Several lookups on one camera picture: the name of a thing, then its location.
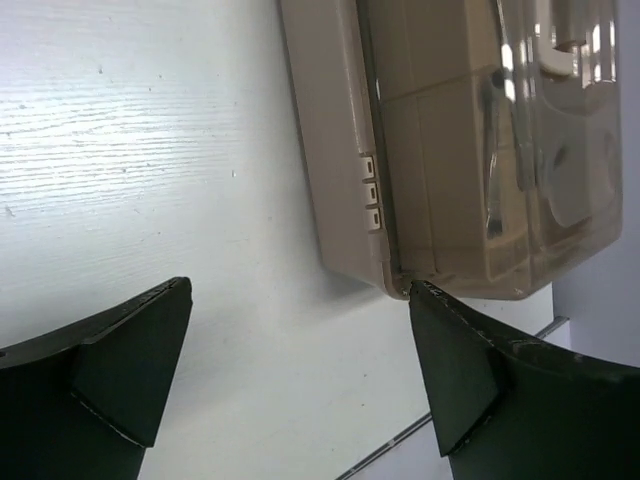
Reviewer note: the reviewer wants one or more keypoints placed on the beige plastic toolbox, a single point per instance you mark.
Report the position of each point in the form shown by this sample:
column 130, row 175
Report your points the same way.
column 437, row 149

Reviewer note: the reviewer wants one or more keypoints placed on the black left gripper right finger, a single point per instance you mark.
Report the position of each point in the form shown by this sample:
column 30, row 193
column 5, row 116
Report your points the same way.
column 507, row 405

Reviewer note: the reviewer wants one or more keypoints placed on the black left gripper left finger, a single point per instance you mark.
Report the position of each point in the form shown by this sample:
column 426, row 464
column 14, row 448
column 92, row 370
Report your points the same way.
column 86, row 401

